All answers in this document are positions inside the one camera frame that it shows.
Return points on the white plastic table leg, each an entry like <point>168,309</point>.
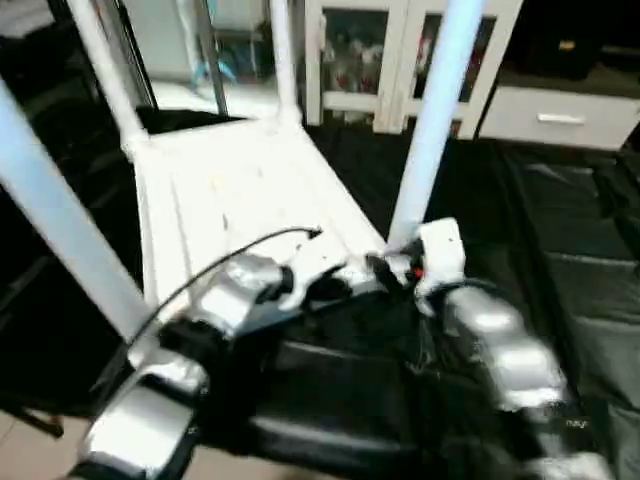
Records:
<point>440,110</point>
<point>60,220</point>
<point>284,60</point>
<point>105,75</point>

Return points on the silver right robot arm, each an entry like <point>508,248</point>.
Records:
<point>510,350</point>

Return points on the black work mat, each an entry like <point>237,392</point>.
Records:
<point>560,250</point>

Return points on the white glass door cabinet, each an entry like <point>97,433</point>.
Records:
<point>390,100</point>

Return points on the white drawer unit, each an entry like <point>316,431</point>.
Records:
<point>560,118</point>

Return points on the black metal bench leg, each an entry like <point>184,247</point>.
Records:
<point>30,420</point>

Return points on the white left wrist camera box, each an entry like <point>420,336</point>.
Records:
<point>315,262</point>

